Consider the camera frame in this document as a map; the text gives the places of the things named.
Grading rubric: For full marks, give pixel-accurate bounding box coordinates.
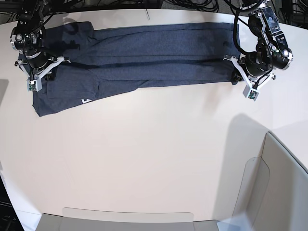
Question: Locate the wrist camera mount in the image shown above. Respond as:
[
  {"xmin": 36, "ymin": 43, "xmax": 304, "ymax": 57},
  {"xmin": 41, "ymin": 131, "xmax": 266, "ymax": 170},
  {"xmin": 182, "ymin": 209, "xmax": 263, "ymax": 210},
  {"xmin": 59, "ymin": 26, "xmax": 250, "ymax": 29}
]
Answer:
[
  {"xmin": 223, "ymin": 55, "xmax": 276, "ymax": 101},
  {"xmin": 14, "ymin": 56, "xmax": 71, "ymax": 92}
]

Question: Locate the grey panel at bottom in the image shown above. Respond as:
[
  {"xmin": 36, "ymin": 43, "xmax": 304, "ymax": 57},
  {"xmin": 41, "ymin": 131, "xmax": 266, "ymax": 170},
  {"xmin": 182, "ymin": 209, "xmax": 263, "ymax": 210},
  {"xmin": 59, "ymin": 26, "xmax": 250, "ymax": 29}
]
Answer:
[{"xmin": 36, "ymin": 207, "xmax": 218, "ymax": 231}]

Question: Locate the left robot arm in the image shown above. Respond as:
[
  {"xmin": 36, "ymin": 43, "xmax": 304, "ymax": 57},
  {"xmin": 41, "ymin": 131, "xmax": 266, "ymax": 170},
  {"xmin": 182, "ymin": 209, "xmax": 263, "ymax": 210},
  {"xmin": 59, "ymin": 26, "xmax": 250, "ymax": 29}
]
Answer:
[{"xmin": 229, "ymin": 0, "xmax": 293, "ymax": 89}]

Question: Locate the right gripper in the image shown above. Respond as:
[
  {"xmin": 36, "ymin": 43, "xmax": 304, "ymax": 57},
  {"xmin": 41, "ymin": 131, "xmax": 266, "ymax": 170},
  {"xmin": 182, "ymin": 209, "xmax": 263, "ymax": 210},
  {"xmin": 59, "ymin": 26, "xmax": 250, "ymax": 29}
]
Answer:
[{"xmin": 24, "ymin": 51, "xmax": 55, "ymax": 81}]

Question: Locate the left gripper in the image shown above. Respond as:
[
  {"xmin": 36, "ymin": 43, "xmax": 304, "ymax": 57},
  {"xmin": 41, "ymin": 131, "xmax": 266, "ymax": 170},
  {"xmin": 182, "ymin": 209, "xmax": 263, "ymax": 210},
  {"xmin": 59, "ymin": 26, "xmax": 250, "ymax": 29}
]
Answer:
[{"xmin": 231, "ymin": 54, "xmax": 273, "ymax": 85}]

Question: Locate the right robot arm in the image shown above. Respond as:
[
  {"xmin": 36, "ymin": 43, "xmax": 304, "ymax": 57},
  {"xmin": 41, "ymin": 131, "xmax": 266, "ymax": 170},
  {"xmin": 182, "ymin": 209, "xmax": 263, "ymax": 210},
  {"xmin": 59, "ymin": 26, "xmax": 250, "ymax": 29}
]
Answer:
[{"xmin": 10, "ymin": 0, "xmax": 53, "ymax": 80}]

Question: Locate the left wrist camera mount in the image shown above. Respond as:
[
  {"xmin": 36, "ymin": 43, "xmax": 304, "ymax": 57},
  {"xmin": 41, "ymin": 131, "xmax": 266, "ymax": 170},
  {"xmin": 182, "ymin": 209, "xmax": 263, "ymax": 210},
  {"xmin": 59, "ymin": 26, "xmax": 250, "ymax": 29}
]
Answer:
[{"xmin": 223, "ymin": 55, "xmax": 276, "ymax": 101}]

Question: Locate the grey panel at right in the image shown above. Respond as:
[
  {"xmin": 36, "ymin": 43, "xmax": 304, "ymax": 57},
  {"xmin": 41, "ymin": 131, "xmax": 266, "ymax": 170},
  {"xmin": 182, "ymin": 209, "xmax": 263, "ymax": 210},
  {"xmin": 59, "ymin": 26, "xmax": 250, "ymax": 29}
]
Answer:
[{"xmin": 229, "ymin": 133, "xmax": 308, "ymax": 231}]

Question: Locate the dark blue t-shirt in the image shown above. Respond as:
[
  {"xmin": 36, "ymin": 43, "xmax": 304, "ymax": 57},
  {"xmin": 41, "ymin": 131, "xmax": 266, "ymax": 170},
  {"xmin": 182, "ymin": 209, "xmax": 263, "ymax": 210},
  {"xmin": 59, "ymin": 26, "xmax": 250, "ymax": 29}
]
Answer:
[{"xmin": 33, "ymin": 22, "xmax": 239, "ymax": 116}]

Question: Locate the grey panel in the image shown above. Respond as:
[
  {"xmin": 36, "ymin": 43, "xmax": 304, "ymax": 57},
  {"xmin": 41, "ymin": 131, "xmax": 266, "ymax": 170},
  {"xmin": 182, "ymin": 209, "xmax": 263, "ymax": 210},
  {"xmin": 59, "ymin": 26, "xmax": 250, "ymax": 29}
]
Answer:
[
  {"xmin": 36, "ymin": 207, "xmax": 218, "ymax": 231},
  {"xmin": 229, "ymin": 133, "xmax": 308, "ymax": 231}
]

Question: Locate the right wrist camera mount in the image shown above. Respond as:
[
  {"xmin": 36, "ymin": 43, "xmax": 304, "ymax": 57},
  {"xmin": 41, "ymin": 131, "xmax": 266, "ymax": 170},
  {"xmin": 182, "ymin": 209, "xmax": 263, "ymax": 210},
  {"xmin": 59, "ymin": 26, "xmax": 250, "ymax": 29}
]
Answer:
[{"xmin": 14, "ymin": 56, "xmax": 71, "ymax": 92}]

